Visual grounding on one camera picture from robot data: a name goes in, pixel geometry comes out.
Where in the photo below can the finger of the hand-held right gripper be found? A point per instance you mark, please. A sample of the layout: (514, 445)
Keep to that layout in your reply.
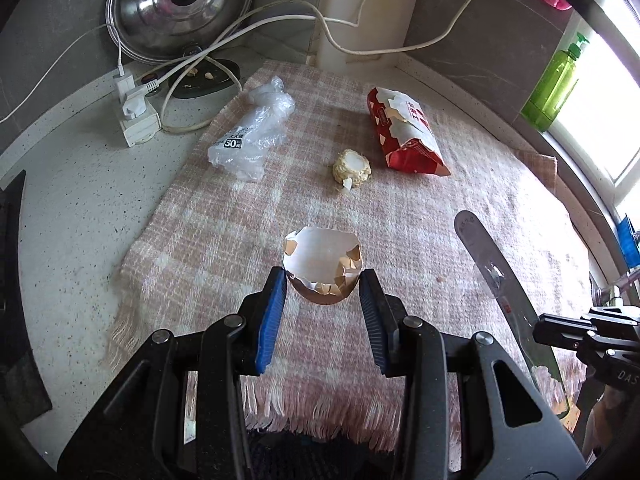
(617, 316)
(565, 332)

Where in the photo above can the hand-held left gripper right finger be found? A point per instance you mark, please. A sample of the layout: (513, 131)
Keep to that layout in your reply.
(372, 320)

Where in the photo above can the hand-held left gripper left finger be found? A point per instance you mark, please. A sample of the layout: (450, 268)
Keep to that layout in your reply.
(270, 320)

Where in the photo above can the brown eggshell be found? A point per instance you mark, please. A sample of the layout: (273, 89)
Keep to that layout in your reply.
(320, 260)

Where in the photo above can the clear plastic bag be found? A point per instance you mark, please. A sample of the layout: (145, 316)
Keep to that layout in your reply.
(250, 135)

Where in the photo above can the red snack bag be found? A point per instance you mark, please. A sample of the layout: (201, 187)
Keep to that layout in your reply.
(410, 135)

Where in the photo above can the person's right forearm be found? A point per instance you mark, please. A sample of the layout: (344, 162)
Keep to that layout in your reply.
(602, 425)

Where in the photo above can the blue plastic tray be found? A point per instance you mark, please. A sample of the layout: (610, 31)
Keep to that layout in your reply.
(627, 237)

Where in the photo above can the pink plaid fringed cloth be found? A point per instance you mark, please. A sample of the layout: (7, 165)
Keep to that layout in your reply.
(310, 200)

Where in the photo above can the green soap pump bottle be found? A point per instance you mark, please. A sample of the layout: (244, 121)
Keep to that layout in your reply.
(555, 85)

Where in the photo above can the white power strip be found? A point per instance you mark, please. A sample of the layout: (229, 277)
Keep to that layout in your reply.
(137, 120)

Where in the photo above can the black round dish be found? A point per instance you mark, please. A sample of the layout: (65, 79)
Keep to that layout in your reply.
(205, 80)

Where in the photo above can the black glass cooktop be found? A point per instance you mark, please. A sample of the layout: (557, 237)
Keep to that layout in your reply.
(15, 310)

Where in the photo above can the white cutting board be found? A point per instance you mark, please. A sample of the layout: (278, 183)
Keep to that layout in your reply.
(370, 5)

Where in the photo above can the stainless steel pot lid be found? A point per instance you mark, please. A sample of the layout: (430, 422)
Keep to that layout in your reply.
(180, 5)

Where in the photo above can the white window frame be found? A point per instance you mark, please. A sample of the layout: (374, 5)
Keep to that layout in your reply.
(615, 110)

